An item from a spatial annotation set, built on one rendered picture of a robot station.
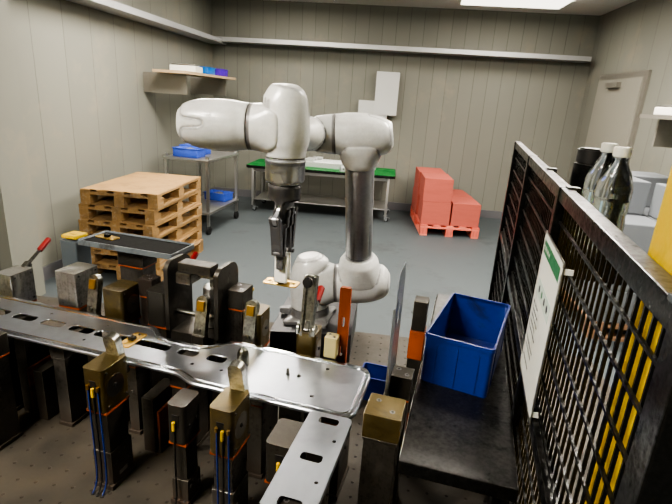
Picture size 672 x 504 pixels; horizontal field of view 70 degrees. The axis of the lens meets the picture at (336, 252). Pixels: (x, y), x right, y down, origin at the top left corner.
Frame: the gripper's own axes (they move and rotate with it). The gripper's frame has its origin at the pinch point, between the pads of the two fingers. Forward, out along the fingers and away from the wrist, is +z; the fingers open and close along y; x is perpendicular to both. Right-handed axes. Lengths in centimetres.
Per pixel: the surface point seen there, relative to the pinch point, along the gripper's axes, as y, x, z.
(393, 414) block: 15.5, 31.4, 23.0
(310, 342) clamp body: -13.2, 3.9, 26.2
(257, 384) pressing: 6.9, -3.2, 28.9
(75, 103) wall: -281, -311, -19
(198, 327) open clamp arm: -12.5, -30.7, 27.8
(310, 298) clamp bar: -15.5, 2.6, 14.0
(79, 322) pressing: -4, -65, 29
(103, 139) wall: -320, -317, 16
